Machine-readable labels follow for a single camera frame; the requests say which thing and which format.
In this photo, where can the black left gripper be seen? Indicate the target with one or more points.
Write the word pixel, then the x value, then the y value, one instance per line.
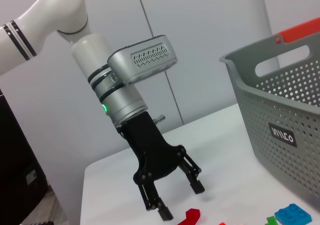
pixel 150 147

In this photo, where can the dark red toy brick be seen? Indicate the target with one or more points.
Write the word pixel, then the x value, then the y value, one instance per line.
pixel 192 215

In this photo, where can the blue square toy brick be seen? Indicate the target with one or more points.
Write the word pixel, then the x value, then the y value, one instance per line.
pixel 292 213

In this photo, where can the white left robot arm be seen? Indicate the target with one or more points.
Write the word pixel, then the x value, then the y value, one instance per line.
pixel 75 22

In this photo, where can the grey perforated plastic storage bin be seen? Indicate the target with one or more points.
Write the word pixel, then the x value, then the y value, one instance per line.
pixel 275 125

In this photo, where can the small green toy brick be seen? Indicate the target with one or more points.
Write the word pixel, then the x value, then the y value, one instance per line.
pixel 271 221

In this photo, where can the black keyboard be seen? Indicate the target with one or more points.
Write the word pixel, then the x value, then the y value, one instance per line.
pixel 46 223

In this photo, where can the black cabinet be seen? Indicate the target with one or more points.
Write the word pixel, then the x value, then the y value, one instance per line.
pixel 15 160

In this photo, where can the left wrist camera housing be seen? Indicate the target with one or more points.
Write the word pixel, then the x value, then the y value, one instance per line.
pixel 142 60

